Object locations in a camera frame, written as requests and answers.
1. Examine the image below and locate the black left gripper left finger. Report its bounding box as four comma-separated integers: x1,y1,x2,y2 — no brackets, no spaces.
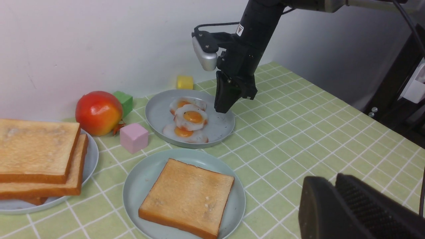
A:
298,176,375,239

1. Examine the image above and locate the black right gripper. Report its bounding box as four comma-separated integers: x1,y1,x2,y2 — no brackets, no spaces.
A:
214,33,266,114

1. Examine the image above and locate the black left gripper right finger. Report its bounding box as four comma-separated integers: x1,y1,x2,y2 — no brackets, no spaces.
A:
335,173,425,239

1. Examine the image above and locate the toast slice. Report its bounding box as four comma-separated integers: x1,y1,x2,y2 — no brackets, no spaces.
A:
138,158,235,239
0,134,89,200
0,119,81,184
19,197,48,206

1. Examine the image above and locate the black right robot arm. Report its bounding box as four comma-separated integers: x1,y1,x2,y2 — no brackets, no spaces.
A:
211,0,424,113

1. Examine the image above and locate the grey egg plate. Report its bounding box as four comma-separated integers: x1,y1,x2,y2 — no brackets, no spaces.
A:
145,89,235,149

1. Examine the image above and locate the yellow cube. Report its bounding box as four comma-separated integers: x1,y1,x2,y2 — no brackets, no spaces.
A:
176,75,194,90

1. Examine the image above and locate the green cube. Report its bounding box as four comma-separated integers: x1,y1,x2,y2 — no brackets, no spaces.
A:
113,91,133,118

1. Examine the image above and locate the pink cube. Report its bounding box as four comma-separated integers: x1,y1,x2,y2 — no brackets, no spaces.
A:
120,123,149,154

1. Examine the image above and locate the teal front plate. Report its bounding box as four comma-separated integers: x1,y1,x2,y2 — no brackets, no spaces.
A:
123,149,246,239

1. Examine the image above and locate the white holder box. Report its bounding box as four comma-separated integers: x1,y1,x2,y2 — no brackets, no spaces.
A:
399,59,425,104

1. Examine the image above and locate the red yellow apple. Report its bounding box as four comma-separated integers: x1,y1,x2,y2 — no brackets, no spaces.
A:
75,91,126,136

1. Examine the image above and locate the light blue bread plate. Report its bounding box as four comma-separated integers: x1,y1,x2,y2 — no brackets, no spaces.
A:
0,135,99,215

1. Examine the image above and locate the black metal frame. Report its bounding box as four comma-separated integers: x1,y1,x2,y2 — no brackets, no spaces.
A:
363,33,424,131

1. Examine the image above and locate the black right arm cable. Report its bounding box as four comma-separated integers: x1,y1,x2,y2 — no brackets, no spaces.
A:
194,0,425,57

